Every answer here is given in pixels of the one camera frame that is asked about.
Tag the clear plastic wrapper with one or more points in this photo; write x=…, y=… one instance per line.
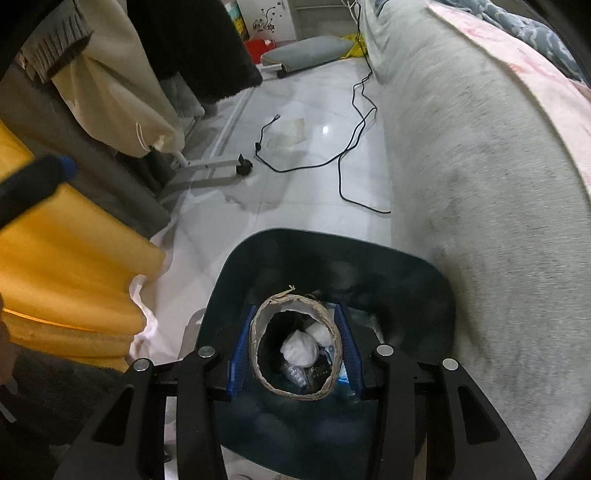
x=288, y=134

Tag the wide cardboard tape roll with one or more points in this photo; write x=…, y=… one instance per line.
x=255, y=341

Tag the yellow plastic bag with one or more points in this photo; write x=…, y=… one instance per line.
x=355, y=47

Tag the blue patterned duvet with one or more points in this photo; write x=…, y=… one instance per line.
x=521, y=23

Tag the blue and white packet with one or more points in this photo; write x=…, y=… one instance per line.
x=344, y=376

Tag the grey floor cushion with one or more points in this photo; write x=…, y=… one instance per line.
x=304, y=53

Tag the red container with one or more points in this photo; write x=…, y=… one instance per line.
x=258, y=48

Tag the white paper ball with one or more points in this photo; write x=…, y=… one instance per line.
x=300, y=350

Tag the white dressing table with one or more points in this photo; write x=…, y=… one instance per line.
x=272, y=18

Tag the yellow framed picture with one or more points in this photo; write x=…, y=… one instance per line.
x=238, y=16

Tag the brown-grey hanging coat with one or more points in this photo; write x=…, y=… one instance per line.
x=92, y=184

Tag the grey knit sweater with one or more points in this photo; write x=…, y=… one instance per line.
x=55, y=41

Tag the grey upholstered bed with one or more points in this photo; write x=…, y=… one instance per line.
x=461, y=184

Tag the dark fleece clothing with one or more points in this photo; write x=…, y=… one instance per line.
x=41, y=415

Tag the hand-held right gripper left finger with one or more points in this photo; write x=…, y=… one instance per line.
x=242, y=355

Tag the yellow curtain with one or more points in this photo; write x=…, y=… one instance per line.
x=60, y=267

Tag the dark blue trash bin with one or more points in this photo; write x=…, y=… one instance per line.
x=277, y=258

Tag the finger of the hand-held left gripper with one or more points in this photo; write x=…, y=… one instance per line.
x=37, y=184

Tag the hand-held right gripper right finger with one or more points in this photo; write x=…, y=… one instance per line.
x=352, y=355

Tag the cream hanging garment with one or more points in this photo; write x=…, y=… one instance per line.
x=120, y=92

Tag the pink floral blanket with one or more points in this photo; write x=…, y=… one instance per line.
x=517, y=64

